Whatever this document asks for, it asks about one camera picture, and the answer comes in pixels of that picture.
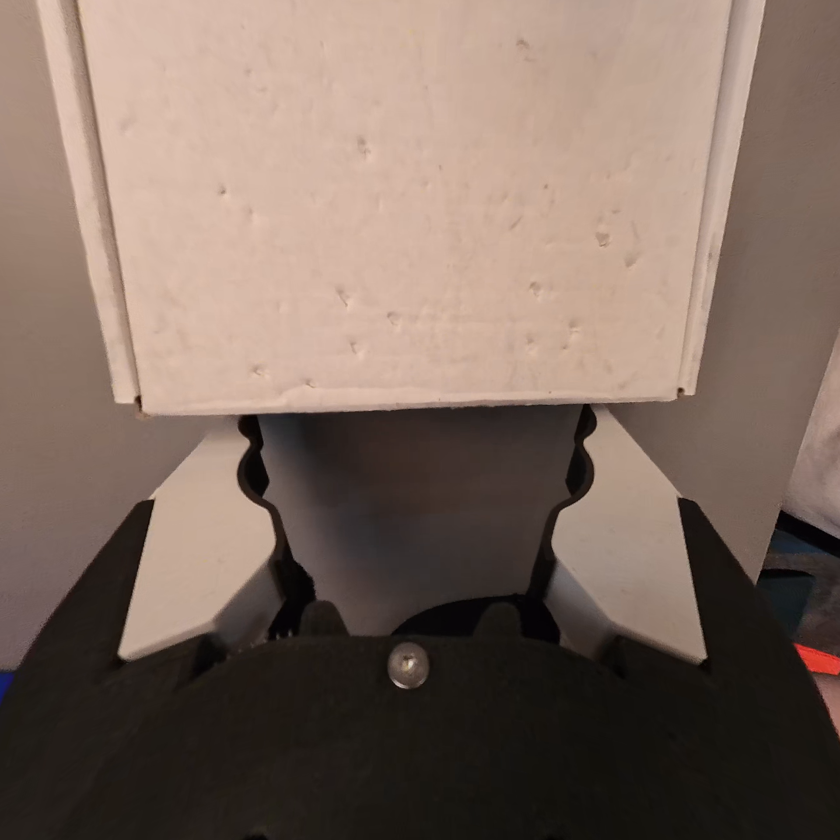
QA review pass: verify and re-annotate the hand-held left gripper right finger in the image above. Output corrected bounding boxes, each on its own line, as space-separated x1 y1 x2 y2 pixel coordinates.
525 403 710 664

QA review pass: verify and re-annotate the dimpled white cardboard mailer box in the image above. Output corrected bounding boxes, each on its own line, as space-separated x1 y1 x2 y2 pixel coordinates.
36 0 767 417

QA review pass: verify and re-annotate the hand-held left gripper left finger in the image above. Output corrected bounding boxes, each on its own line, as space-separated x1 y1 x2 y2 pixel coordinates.
117 415 317 662

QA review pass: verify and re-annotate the orange strip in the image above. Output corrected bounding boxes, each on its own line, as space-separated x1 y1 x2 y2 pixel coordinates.
794 643 840 678

